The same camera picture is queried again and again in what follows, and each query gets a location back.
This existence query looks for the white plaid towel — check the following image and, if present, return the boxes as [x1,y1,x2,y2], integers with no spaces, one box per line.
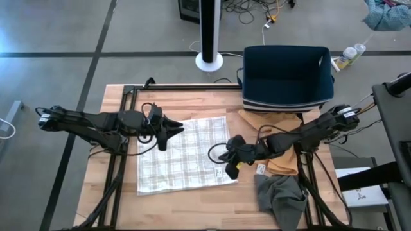
[136,115,239,197]

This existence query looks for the black white tower fan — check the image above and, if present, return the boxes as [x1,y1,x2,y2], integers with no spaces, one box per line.
[195,0,224,73]

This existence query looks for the bottle with yellow label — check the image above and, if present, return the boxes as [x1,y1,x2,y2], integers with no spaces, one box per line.
[336,46,358,70]

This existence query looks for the teal cloth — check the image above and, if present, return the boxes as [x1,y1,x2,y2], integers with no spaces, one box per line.
[362,0,411,32]

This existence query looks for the dark grey towel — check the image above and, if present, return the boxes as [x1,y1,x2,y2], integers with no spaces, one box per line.
[254,174,310,231]

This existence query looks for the clear plastic cup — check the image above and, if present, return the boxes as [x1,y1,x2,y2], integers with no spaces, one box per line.
[349,43,367,67]

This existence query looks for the black aluminium table frame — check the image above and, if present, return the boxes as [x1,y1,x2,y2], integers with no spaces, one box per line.
[69,76,354,231]

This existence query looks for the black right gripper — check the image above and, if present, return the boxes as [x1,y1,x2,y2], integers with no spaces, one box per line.
[218,146,263,180]

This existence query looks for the white box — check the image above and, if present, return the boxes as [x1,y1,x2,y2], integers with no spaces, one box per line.
[335,166,390,209]

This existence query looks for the white cable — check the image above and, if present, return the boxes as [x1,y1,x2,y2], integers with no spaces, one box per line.
[0,117,17,141]
[260,19,274,46]

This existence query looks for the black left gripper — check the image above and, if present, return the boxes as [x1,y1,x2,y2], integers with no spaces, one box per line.
[141,112,186,151]

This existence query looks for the orange towel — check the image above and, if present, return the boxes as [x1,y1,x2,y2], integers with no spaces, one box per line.
[237,108,303,176]

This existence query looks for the black cable tangle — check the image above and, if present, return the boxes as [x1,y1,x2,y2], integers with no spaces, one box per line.
[221,0,298,26]

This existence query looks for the grey metal bracket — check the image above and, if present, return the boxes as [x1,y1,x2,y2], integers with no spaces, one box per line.
[0,100,26,135]

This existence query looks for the black box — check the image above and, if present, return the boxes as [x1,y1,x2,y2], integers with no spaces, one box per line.
[178,0,202,24]

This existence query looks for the navy white striped fabric bin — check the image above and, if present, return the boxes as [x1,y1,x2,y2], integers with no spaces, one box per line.
[236,44,335,113]

